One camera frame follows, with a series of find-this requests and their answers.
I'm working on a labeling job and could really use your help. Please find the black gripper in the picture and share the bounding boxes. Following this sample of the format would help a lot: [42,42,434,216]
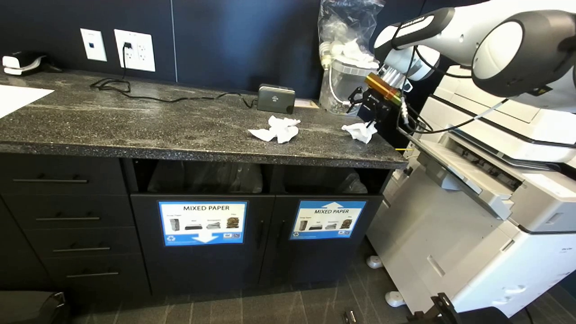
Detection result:
[346,87,407,148]

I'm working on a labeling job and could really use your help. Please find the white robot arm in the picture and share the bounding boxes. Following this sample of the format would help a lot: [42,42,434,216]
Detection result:
[373,0,576,112]

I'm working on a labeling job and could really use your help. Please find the right black bin door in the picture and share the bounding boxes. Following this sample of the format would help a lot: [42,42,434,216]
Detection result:
[261,195,382,288]

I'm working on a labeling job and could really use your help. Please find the black bin door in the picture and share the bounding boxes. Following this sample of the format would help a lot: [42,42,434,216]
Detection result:
[261,195,382,288]
[132,195,272,295]

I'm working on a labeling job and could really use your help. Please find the left black bin door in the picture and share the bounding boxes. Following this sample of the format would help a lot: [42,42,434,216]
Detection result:
[132,195,272,295]

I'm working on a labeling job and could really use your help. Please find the clear plastic bucket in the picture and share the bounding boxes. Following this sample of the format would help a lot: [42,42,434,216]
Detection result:
[319,56,378,114]

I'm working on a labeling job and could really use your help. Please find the clear plastic bag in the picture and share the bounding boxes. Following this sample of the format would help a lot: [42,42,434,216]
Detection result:
[317,0,385,67]

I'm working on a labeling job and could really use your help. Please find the small dark grey box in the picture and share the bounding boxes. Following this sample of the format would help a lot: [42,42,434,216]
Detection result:
[256,85,295,114]

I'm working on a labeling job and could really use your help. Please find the right blue mixed paper label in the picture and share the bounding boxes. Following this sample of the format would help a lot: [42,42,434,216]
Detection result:
[290,200,366,241]

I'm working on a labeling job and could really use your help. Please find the blue mixed paper label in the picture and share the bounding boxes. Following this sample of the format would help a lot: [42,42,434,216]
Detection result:
[159,202,249,247]
[290,200,366,241]

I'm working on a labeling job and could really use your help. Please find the large white printer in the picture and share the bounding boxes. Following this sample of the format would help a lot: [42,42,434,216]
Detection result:
[367,78,576,317]

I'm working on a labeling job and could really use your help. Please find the left blue mixed paper label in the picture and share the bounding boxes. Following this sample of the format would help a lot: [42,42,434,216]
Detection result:
[159,202,249,247]

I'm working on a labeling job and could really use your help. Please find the black drawer cabinet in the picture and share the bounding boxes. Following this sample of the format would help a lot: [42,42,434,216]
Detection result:
[0,155,150,303]

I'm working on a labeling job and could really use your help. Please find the flat white paper sheet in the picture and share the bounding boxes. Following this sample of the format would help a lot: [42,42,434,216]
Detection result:
[0,85,49,119]

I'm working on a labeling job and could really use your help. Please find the white stapler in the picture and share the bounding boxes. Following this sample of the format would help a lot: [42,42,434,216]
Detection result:
[2,52,43,76]

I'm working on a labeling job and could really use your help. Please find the yellow wrist camera mount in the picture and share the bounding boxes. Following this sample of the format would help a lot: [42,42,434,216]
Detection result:
[366,74,402,105]

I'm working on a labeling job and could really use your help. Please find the white double wall outlet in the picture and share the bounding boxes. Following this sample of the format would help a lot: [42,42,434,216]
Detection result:
[114,29,155,72]

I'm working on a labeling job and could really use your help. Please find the black power cable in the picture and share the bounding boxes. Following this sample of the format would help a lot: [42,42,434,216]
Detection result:
[88,42,259,112]

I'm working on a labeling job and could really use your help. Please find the white single wall plate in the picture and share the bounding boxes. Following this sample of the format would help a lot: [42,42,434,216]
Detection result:
[81,29,106,61]

